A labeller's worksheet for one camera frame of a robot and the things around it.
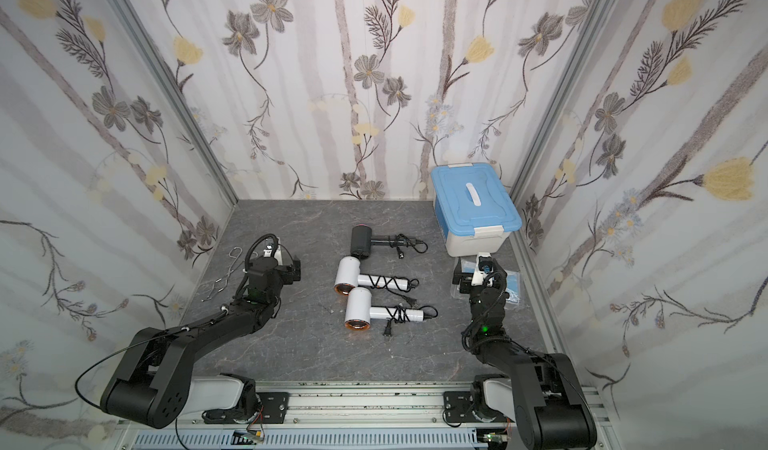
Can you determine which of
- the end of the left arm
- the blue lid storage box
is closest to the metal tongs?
the end of the left arm

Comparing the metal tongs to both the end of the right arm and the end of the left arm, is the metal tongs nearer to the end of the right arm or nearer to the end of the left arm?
the end of the left arm

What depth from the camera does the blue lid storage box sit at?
934mm

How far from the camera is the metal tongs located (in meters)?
0.97

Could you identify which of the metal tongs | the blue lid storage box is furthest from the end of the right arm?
the metal tongs

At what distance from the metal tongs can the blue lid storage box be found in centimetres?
74

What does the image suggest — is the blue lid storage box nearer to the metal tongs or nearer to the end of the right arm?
the end of the right arm
